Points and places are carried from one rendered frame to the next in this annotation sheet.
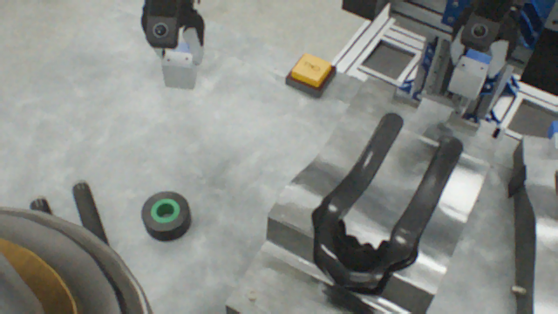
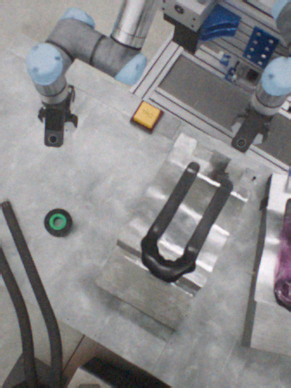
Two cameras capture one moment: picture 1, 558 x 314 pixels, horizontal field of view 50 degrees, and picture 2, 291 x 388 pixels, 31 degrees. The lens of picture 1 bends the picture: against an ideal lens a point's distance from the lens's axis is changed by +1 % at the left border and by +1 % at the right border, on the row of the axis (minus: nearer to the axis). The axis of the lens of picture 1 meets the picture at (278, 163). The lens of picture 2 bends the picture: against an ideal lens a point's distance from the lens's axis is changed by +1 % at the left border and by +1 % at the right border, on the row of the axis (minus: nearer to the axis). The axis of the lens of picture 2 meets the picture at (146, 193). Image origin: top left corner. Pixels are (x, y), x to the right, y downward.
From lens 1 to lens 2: 0.67 m
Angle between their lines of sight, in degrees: 21
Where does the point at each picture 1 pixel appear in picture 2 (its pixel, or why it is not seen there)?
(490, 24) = (248, 139)
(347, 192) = (162, 220)
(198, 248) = (77, 242)
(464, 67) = not seen: hidden behind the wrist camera
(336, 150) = (158, 188)
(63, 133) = not seen: outside the picture
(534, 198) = (269, 220)
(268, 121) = (119, 152)
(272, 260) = (119, 256)
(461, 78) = not seen: hidden behind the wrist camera
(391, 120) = (192, 166)
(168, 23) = (57, 134)
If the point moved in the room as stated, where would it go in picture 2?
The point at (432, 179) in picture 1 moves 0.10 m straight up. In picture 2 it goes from (212, 208) to (218, 199)
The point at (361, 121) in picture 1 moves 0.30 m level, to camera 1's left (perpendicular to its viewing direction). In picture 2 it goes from (174, 167) to (70, 164)
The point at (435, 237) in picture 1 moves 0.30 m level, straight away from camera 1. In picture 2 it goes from (207, 251) to (256, 160)
